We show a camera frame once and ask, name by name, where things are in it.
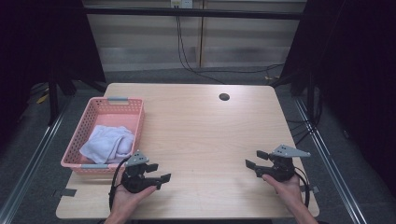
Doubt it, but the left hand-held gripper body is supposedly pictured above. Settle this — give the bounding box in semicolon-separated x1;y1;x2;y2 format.
120;150;158;194

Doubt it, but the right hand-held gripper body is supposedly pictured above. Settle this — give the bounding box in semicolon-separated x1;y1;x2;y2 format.
254;144;312;183

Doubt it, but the white towel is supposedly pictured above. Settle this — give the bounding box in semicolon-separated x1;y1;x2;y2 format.
79;124;135;165

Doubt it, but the pink plastic basket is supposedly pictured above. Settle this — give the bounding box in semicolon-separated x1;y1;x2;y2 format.
60;96;146;175

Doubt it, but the person's left hand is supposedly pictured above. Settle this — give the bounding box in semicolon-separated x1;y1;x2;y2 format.
108;177;158;219

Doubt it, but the person's right hand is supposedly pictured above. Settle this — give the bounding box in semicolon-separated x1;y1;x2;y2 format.
261;173;304;207

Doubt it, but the black tape piece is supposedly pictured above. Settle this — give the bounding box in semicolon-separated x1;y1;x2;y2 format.
60;188;78;198

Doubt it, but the black metal stand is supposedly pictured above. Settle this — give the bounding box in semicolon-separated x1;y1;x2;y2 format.
305;59;316;123
47;69;61;126

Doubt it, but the dark curtain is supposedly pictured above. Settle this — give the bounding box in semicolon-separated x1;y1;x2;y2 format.
279;0;396;190
0;0;107;147

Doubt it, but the small yellow floor object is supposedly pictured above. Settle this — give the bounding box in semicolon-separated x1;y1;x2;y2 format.
35;93;50;105

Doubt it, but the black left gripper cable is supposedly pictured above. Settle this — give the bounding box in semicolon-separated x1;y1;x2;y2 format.
107;157;131;213

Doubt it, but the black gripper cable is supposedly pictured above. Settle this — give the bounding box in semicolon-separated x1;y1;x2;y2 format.
293;166;312;209
107;157;131;213

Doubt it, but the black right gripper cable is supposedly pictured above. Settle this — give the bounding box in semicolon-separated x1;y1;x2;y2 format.
293;166;312;209

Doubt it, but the black floor cable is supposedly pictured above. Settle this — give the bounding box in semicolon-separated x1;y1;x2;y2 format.
199;63;285;75

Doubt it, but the black hanging wall cable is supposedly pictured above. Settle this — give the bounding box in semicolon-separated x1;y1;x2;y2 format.
176;15;226;85

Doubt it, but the black horizontal frame bar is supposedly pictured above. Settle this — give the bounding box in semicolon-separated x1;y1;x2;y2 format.
83;7;303;21

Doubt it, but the white wall power outlet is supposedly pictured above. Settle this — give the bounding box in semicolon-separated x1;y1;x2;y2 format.
170;0;194;9

